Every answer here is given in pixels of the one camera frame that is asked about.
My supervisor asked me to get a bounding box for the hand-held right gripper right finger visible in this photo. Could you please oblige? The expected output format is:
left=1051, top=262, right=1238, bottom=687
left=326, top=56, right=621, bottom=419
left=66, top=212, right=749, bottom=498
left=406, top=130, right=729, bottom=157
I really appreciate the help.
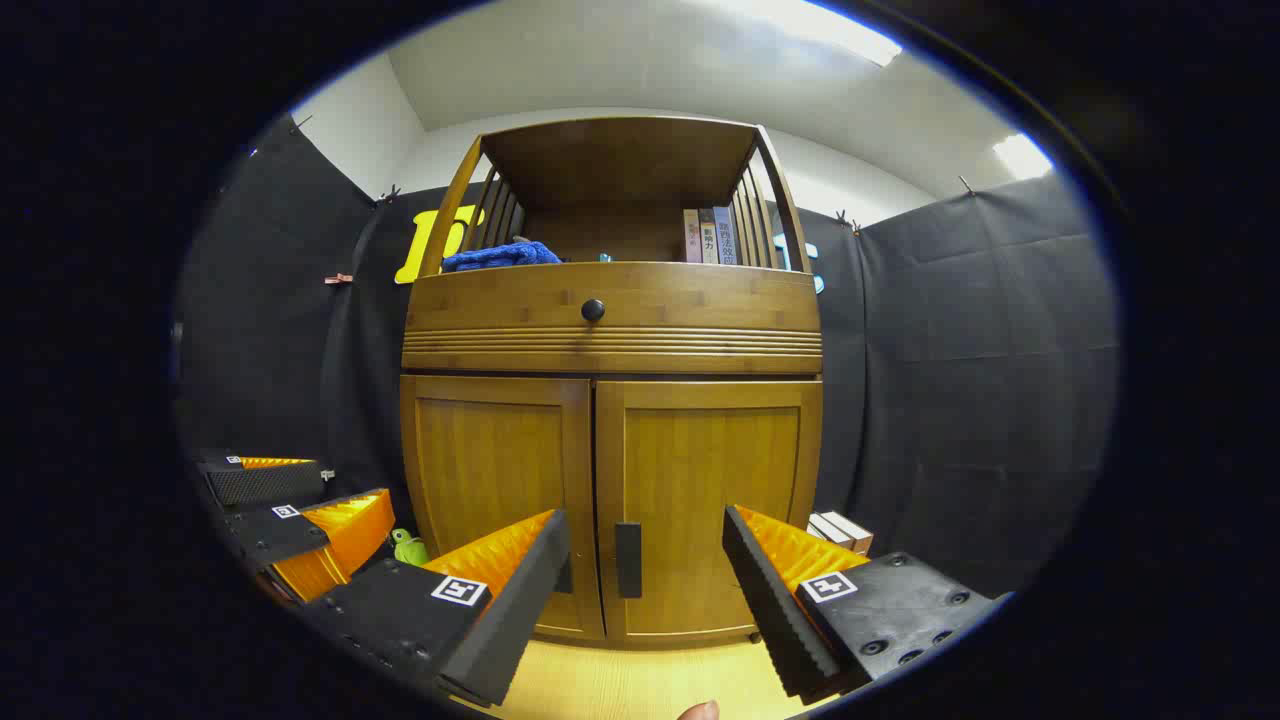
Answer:
left=722, top=504, right=1011, bottom=701

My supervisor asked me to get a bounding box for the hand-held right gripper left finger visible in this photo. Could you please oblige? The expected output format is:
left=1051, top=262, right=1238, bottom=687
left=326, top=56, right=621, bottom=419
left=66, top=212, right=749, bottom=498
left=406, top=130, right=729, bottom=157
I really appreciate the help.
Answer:
left=300, top=508, right=573, bottom=709

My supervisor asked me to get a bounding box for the wooden grooved drawer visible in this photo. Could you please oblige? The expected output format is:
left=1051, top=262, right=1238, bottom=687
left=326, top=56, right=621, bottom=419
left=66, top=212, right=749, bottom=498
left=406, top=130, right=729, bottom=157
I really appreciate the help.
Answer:
left=403, top=262, right=823, bottom=376

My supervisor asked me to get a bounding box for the black backdrop cloth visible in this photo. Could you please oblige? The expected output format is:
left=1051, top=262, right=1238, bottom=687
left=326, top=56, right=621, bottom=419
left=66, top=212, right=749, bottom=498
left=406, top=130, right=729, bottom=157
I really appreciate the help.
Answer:
left=175, top=115, right=1121, bottom=601

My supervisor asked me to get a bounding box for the wooden cabinet door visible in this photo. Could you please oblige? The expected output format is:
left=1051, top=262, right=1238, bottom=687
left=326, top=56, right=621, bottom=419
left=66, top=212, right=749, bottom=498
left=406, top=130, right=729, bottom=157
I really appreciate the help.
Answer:
left=595, top=380, right=823, bottom=646
left=400, top=375, right=605, bottom=641

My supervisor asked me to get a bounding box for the orange-brown book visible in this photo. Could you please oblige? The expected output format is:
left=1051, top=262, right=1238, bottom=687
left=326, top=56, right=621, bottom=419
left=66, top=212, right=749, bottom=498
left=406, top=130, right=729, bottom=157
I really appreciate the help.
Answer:
left=822, top=510, right=874, bottom=556

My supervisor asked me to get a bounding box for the small ceiling light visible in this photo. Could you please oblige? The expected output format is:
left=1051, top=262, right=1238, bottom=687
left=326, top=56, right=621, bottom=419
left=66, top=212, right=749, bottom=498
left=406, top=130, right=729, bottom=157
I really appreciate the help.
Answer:
left=992, top=133, right=1055, bottom=181

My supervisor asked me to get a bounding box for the wooden double-door shoe cabinet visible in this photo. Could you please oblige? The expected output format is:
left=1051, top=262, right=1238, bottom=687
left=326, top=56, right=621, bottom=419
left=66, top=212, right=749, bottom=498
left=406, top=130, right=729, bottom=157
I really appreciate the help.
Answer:
left=398, top=115, right=825, bottom=649

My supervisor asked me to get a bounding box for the blue towel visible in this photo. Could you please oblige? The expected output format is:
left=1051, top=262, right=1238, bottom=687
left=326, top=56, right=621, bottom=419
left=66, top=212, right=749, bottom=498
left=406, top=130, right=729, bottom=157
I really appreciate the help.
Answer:
left=441, top=240, right=563, bottom=273

